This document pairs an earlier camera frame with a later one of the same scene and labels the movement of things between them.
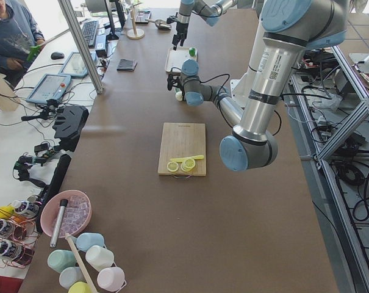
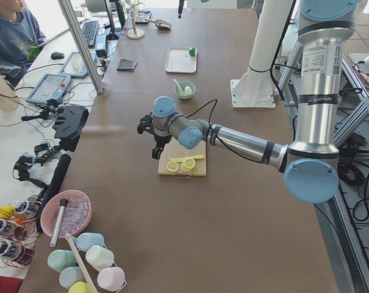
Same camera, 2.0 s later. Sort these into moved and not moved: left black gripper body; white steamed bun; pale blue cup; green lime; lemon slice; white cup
Moved: left black gripper body; white steamed bun
Not moved: pale blue cup; green lime; lemon slice; white cup
